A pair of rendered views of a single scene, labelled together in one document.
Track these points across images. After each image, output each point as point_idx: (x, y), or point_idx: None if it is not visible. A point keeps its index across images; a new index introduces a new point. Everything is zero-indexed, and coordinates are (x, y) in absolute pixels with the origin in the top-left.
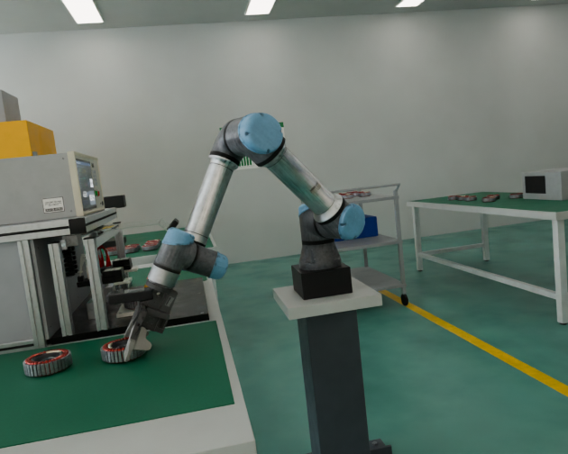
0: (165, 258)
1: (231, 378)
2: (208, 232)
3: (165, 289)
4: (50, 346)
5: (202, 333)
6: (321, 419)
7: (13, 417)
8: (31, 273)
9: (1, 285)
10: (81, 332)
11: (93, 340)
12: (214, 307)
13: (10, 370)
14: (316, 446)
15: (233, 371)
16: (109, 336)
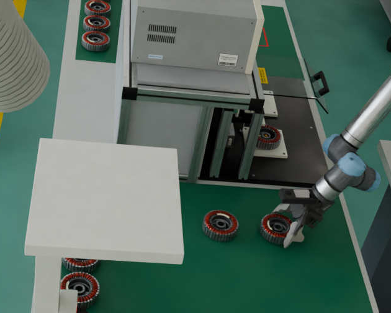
0: (339, 182)
1: (372, 304)
2: (367, 138)
3: (328, 202)
4: (198, 181)
5: (332, 217)
6: (382, 264)
7: (226, 297)
8: (204, 131)
9: (175, 132)
10: (224, 176)
11: (234, 186)
12: (329, 161)
13: (185, 217)
14: None
15: (371, 294)
16: (246, 184)
